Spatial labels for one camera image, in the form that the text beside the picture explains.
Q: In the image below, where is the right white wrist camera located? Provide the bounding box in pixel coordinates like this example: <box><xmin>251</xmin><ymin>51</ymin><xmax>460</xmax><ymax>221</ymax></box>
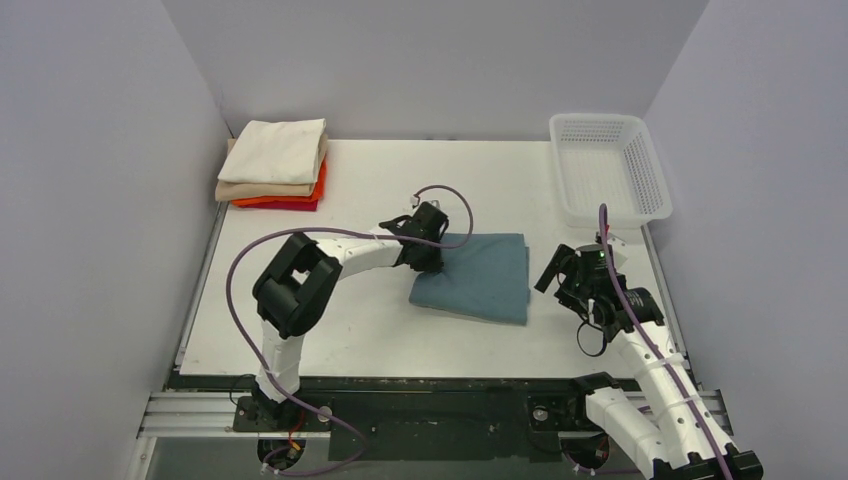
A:
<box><xmin>607</xmin><ymin>232</ymin><xmax>629</xmax><ymax>265</ymax></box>

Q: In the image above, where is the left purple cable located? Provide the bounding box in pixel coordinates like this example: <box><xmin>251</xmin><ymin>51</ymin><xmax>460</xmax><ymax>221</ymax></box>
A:
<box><xmin>225</xmin><ymin>184</ymin><xmax>476</xmax><ymax>478</ymax></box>

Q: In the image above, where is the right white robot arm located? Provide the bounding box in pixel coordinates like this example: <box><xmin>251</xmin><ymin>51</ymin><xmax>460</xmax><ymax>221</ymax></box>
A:
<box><xmin>535</xmin><ymin>244</ymin><xmax>764</xmax><ymax>479</ymax></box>

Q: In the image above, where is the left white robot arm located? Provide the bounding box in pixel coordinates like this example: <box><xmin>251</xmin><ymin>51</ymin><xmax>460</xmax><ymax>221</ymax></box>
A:
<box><xmin>251</xmin><ymin>202</ymin><xmax>449</xmax><ymax>430</ymax></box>

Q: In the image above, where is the teal blue t-shirt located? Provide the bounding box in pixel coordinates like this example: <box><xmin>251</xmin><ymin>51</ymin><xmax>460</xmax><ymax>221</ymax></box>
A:
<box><xmin>408</xmin><ymin>233</ymin><xmax>530</xmax><ymax>326</ymax></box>

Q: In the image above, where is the folded beige t-shirt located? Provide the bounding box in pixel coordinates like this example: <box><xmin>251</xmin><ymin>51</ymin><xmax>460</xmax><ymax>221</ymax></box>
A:
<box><xmin>214</xmin><ymin>134</ymin><xmax>328</xmax><ymax>204</ymax></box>

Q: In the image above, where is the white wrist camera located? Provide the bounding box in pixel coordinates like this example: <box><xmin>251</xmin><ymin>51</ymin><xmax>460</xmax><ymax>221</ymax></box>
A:
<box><xmin>410</xmin><ymin>195</ymin><xmax>441</xmax><ymax>211</ymax></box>
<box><xmin>607</xmin><ymin>232</ymin><xmax>629</xmax><ymax>265</ymax></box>

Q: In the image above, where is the folded orange t-shirt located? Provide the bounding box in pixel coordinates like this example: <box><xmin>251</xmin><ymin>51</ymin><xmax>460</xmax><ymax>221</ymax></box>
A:
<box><xmin>230</xmin><ymin>160</ymin><xmax>328</xmax><ymax>208</ymax></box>

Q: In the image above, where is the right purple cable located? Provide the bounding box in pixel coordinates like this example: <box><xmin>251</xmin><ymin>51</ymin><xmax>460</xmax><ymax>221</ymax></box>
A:
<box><xmin>597</xmin><ymin>203</ymin><xmax>737</xmax><ymax>480</ymax></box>

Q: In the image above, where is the white plastic laundry basket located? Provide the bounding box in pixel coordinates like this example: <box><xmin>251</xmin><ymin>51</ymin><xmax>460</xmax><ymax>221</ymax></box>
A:
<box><xmin>549</xmin><ymin>113</ymin><xmax>673</xmax><ymax>229</ymax></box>

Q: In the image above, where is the purple cable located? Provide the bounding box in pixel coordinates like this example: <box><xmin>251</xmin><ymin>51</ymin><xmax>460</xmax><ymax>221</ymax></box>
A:
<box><xmin>597</xmin><ymin>203</ymin><xmax>737</xmax><ymax>480</ymax></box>
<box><xmin>225</xmin><ymin>184</ymin><xmax>476</xmax><ymax>478</ymax></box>

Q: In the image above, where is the folded cream t-shirt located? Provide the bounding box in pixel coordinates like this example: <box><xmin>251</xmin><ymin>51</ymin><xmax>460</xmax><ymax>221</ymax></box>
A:
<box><xmin>218</xmin><ymin>118</ymin><xmax>327</xmax><ymax>185</ymax></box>

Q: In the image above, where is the folded magenta t-shirt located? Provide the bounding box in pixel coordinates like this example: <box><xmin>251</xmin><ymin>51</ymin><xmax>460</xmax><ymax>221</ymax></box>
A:
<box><xmin>246</xmin><ymin>201</ymin><xmax>319</xmax><ymax>212</ymax></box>

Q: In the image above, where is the black metal base frame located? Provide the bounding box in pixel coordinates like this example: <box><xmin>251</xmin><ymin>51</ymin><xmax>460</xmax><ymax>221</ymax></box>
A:
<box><xmin>139</xmin><ymin>374</ymin><xmax>733</xmax><ymax>478</ymax></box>

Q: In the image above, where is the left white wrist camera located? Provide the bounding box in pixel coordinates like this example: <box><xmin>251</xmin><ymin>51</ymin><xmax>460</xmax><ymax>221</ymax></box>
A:
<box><xmin>410</xmin><ymin>195</ymin><xmax>441</xmax><ymax>211</ymax></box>

